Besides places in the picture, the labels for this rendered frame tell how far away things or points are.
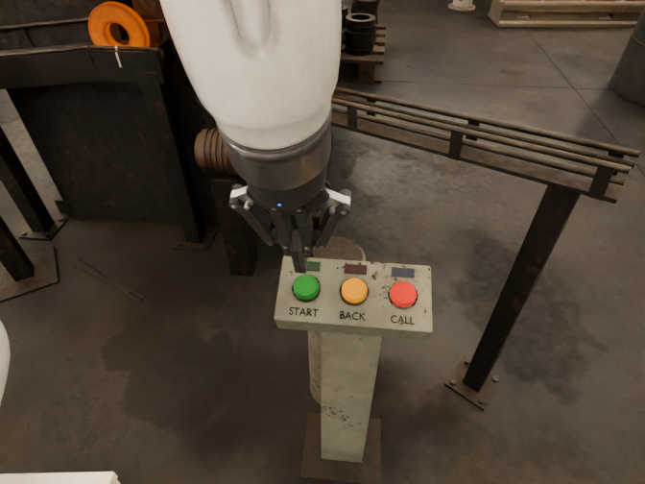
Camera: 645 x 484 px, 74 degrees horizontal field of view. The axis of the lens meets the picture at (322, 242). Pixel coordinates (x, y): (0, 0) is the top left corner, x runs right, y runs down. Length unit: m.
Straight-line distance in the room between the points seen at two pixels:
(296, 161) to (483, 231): 1.50
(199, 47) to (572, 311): 1.49
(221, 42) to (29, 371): 1.37
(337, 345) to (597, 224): 1.49
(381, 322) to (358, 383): 0.20
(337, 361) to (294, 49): 0.60
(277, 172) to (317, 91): 0.08
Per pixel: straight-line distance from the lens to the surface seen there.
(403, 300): 0.66
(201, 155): 1.24
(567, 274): 1.75
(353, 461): 1.16
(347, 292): 0.66
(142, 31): 1.35
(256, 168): 0.34
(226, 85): 0.27
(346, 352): 0.74
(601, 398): 1.46
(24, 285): 1.79
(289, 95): 0.27
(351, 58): 2.91
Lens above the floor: 1.11
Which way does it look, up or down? 43 degrees down
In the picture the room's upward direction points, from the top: straight up
